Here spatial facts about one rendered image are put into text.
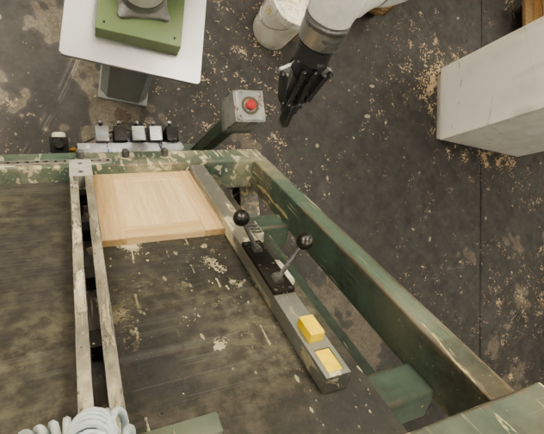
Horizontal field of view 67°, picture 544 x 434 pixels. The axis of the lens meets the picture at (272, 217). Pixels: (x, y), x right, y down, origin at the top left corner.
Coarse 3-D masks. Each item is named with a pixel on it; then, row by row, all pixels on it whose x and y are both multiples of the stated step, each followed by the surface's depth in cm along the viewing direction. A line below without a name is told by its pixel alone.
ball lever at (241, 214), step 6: (240, 210) 92; (234, 216) 91; (240, 216) 91; (246, 216) 91; (234, 222) 92; (240, 222) 91; (246, 222) 92; (246, 228) 94; (252, 240) 96; (252, 246) 99; (258, 246) 98
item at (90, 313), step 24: (72, 168) 121; (72, 192) 108; (72, 216) 97; (96, 216) 99; (72, 240) 89; (96, 240) 90; (96, 264) 82; (96, 288) 76; (96, 312) 76; (96, 336) 67; (96, 360) 66; (96, 384) 62; (120, 384) 59; (96, 408) 39; (72, 432) 35; (96, 432) 35; (120, 432) 53
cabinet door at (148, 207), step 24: (96, 192) 121; (120, 192) 123; (144, 192) 125; (168, 192) 127; (192, 192) 129; (120, 216) 110; (144, 216) 113; (168, 216) 114; (192, 216) 116; (216, 216) 117; (120, 240) 101; (144, 240) 104
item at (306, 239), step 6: (300, 234) 86; (306, 234) 86; (300, 240) 86; (306, 240) 85; (312, 240) 86; (300, 246) 86; (306, 246) 86; (294, 252) 88; (294, 258) 88; (288, 264) 88; (282, 270) 88; (276, 276) 88; (276, 282) 88
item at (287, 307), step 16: (208, 176) 136; (208, 192) 126; (224, 208) 117; (224, 224) 112; (240, 240) 103; (240, 256) 102; (256, 272) 94; (272, 304) 87; (288, 304) 84; (288, 320) 80; (288, 336) 81; (304, 336) 76; (304, 352) 75; (336, 352) 74; (320, 368) 70; (320, 384) 70; (336, 384) 70
